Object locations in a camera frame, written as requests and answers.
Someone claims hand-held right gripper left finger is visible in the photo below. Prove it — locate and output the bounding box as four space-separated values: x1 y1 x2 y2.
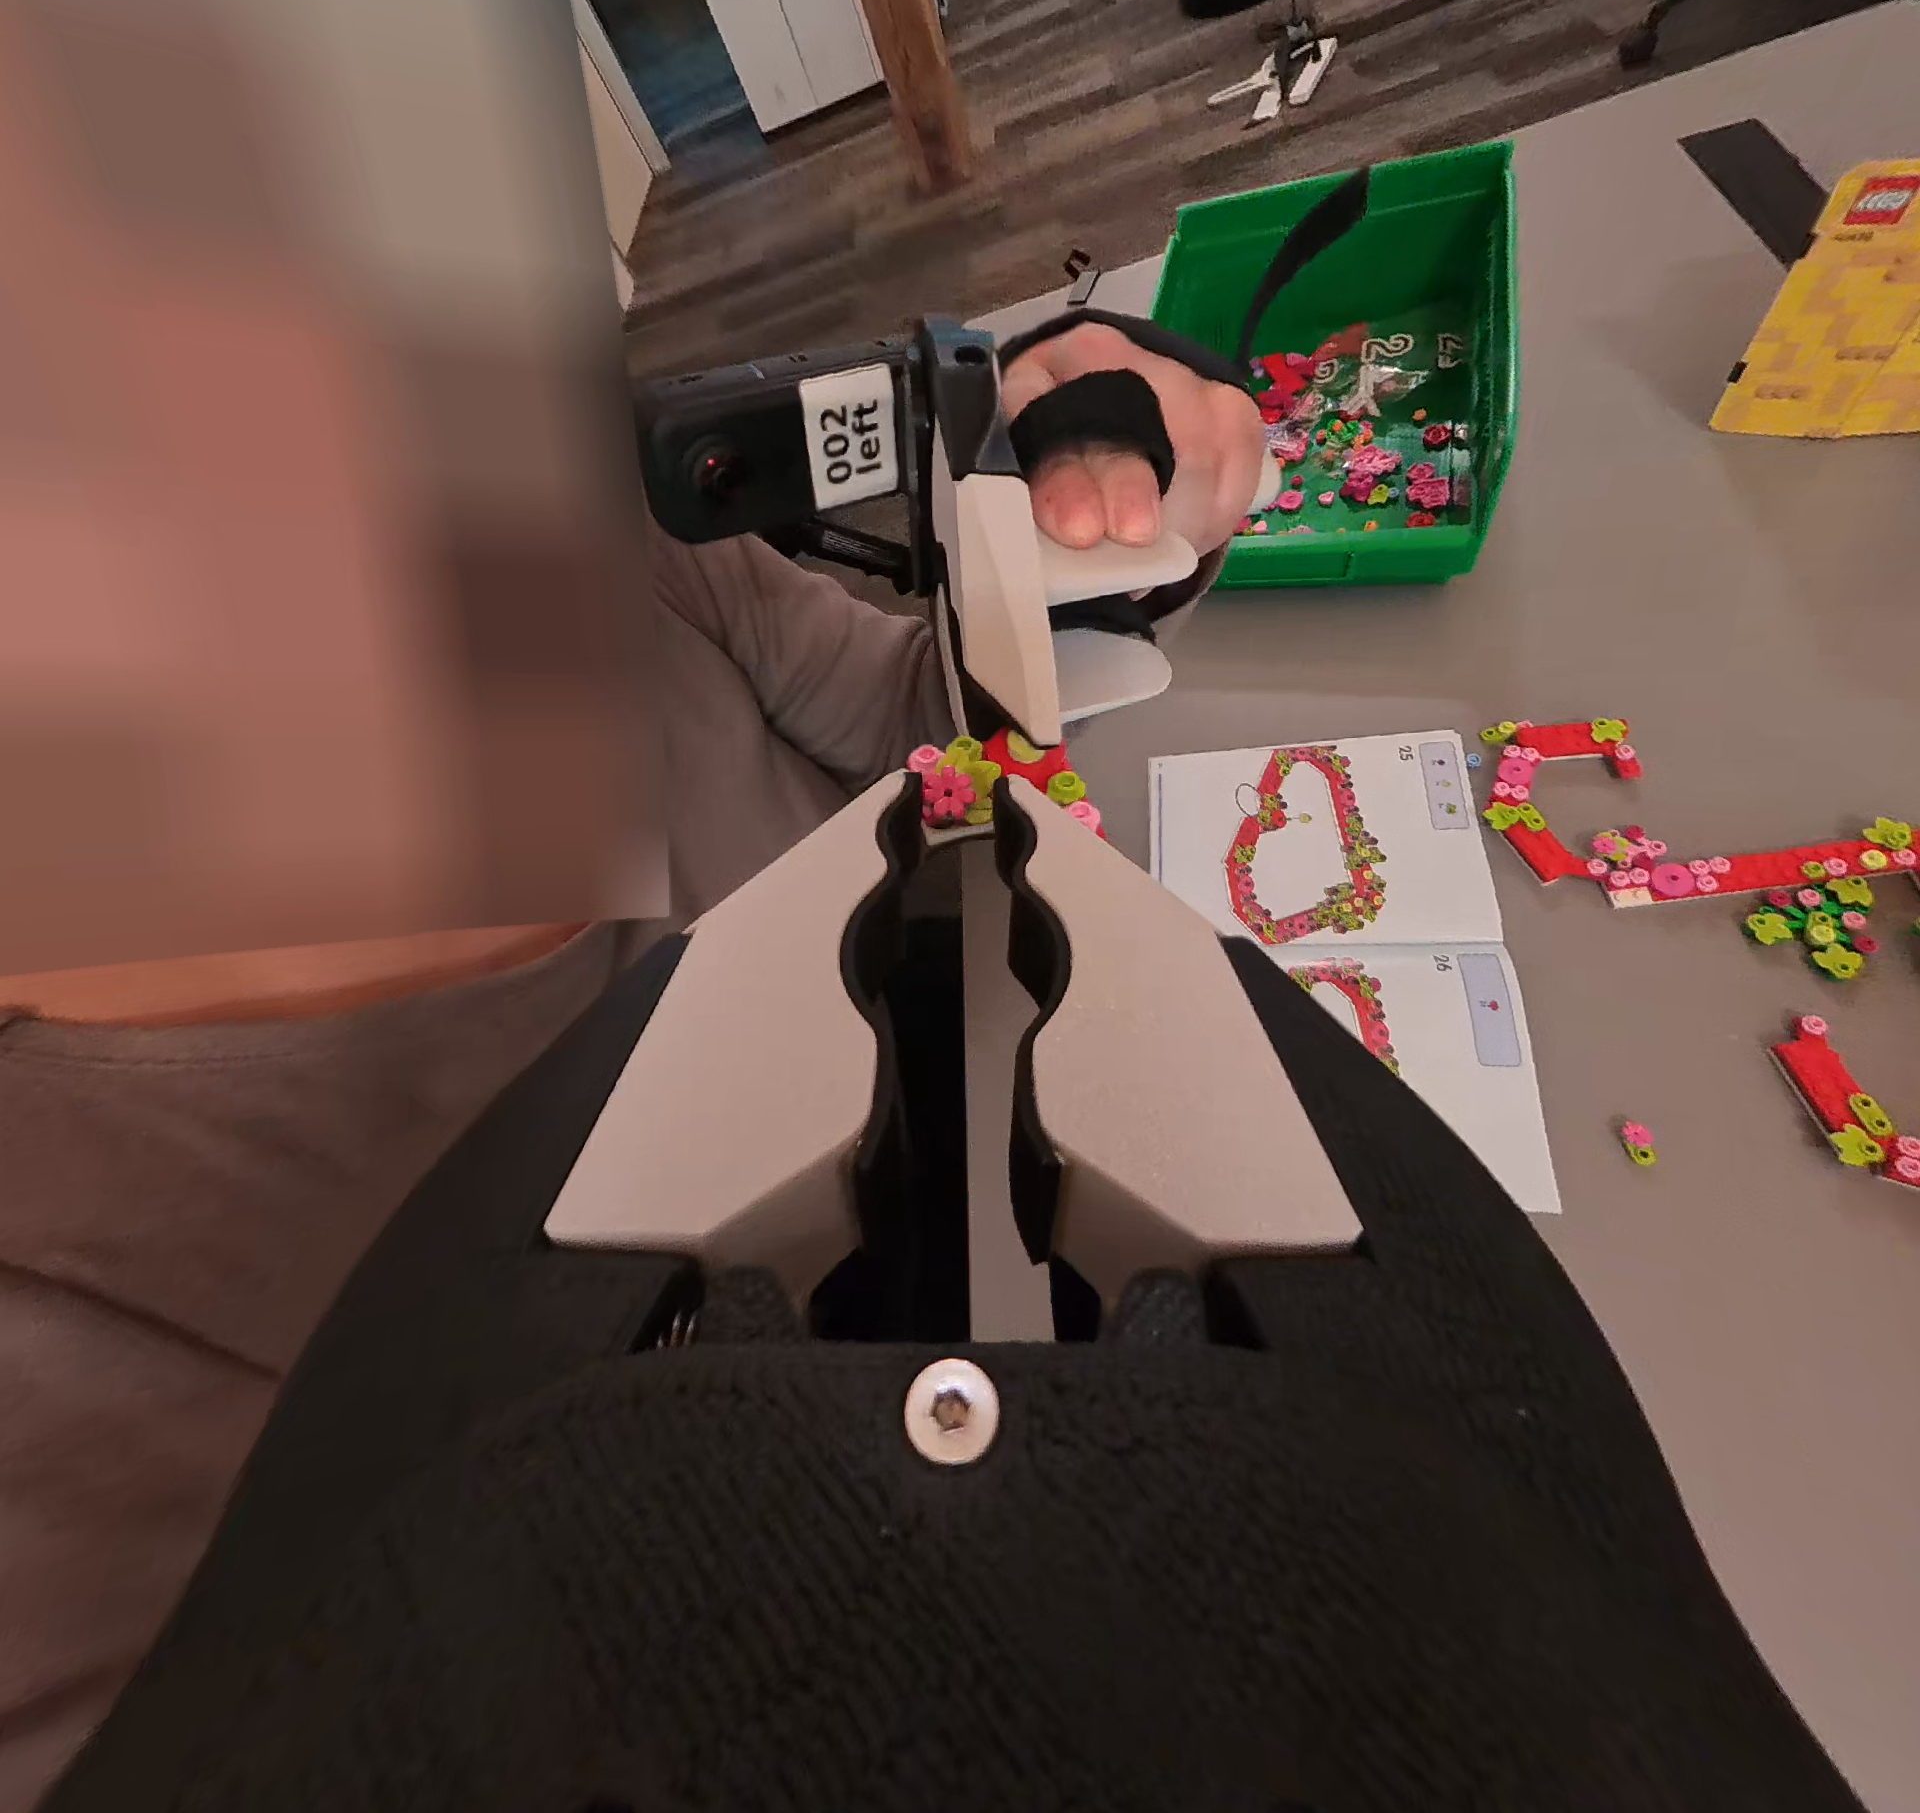
543 772 921 1264

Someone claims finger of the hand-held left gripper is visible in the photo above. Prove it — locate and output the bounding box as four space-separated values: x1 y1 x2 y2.
930 470 1070 754

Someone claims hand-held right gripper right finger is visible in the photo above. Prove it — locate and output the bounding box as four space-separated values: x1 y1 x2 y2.
991 777 1367 1270

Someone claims red lego piece with flowers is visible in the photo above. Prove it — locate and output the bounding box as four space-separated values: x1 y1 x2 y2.
906 729 1107 845

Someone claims person's left forearm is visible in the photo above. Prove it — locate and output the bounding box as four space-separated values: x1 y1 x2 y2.
648 528 962 929

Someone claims lego instruction booklet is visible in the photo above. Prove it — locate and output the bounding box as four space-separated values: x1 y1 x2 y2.
1148 729 1562 1215

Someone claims pile of loose lego pieces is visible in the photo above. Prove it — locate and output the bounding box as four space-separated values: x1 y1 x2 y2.
1232 329 1483 544

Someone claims lime lego leaf cluster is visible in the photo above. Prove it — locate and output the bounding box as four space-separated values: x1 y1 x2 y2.
1740 891 1879 983

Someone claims yellow cardboard lego box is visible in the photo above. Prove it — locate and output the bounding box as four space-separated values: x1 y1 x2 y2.
1708 159 1920 440

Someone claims person's left hand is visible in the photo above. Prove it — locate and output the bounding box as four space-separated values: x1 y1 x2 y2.
996 313 1281 556

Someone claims clear plastic bag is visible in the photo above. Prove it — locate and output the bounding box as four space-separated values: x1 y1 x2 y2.
1302 320 1483 425

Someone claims person's torso in grey shirt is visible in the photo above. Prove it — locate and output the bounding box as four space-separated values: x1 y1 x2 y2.
0 918 706 1813

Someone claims green plastic bin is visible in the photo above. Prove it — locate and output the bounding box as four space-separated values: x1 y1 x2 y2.
1148 141 1518 590

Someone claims white object on floor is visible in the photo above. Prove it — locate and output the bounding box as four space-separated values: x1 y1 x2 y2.
1205 20 1341 124

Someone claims black tape patch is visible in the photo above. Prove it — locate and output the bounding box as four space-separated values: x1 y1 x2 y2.
1678 117 1833 268

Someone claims wooden post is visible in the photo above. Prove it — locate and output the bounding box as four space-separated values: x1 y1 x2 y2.
830 0 980 199

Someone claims black velcro strap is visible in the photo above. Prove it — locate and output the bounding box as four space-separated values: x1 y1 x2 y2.
1236 166 1371 363

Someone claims long red lego frame segment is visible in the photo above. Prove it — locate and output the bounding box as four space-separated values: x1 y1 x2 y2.
1478 712 1920 911

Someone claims short red lego frame segment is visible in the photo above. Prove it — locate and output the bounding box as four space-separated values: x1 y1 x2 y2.
1768 1014 1920 1189

